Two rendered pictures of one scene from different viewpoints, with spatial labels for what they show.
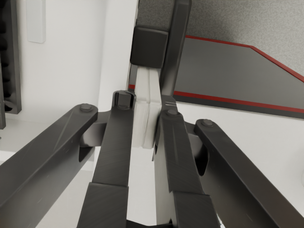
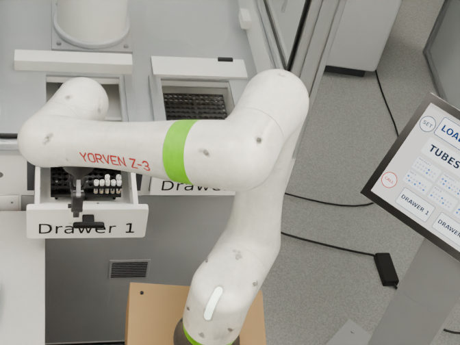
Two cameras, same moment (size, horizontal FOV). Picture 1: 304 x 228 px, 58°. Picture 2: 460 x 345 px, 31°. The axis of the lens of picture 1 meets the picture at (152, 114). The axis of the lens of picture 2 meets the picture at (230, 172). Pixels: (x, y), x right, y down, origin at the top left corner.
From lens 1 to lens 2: 186 cm
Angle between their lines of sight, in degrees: 61
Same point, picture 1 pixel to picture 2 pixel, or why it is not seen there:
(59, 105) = not seen: hidden behind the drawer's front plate
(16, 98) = (57, 194)
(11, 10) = (87, 194)
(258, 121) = (40, 316)
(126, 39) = (91, 208)
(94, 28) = not seen: hidden behind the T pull
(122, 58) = (86, 207)
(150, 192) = not seen: outside the picture
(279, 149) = (21, 335)
